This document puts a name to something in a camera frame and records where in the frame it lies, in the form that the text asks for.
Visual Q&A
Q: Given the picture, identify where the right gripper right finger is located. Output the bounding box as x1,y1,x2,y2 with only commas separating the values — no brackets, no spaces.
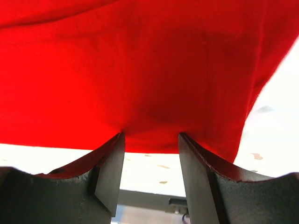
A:
178,133,299,224

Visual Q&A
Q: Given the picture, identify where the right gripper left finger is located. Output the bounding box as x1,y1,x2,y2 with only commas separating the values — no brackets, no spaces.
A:
0,133,125,224

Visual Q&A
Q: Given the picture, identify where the red t shirt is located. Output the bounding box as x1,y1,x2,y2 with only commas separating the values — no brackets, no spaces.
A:
0,0,299,162

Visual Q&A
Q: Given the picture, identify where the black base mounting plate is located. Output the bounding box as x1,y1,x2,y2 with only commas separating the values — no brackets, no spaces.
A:
118,189,188,215

